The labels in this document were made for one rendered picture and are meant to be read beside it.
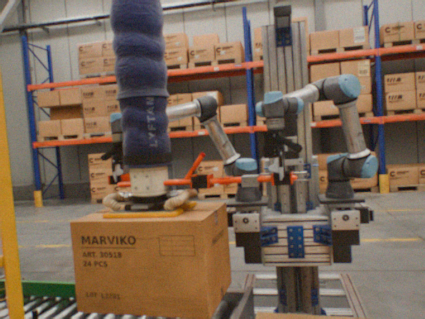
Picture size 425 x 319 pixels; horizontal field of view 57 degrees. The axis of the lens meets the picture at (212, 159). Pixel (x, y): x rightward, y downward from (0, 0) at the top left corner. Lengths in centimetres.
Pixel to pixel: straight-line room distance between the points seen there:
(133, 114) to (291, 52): 108
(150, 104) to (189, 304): 84
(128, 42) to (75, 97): 842
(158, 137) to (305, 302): 130
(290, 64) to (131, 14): 100
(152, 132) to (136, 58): 32
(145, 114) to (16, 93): 1106
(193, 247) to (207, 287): 16
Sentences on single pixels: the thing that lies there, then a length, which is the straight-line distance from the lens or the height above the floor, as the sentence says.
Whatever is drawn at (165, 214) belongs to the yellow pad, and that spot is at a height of 110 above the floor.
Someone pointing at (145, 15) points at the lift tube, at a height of 193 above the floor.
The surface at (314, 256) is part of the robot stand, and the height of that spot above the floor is 73.
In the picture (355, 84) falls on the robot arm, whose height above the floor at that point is 161.
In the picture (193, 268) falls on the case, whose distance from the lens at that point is 161.
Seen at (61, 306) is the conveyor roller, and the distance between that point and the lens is 244.
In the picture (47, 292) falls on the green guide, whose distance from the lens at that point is 256.
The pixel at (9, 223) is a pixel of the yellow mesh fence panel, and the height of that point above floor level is 113.
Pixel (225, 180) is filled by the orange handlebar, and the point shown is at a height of 122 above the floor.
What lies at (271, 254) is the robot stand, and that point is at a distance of 224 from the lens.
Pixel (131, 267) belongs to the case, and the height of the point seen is 89.
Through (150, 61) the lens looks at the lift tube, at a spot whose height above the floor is 174.
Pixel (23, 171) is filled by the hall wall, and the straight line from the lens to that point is 1260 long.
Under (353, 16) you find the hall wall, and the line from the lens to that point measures 1059.
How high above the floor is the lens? 140
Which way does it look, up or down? 3 degrees down
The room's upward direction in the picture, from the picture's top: 4 degrees counter-clockwise
